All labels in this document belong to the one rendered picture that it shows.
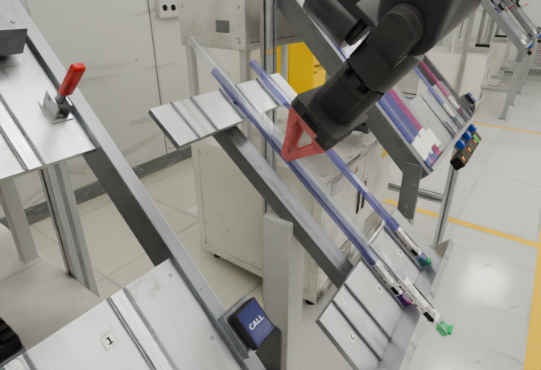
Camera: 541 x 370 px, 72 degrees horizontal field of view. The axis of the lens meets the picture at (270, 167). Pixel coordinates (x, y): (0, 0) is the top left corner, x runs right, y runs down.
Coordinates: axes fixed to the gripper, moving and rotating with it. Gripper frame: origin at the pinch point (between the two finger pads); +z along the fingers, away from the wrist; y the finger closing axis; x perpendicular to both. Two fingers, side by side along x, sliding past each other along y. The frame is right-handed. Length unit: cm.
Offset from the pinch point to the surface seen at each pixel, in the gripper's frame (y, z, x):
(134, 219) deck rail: 13.5, 18.0, -6.8
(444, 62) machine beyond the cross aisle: -420, 69, -11
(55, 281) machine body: 13, 59, -14
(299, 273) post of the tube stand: -12.2, 26.5, 16.6
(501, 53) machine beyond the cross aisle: -564, 43, 25
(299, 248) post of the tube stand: -11.5, 21.6, 12.4
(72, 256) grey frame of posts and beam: 10, 53, -16
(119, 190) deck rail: 13.4, 16.6, -11.2
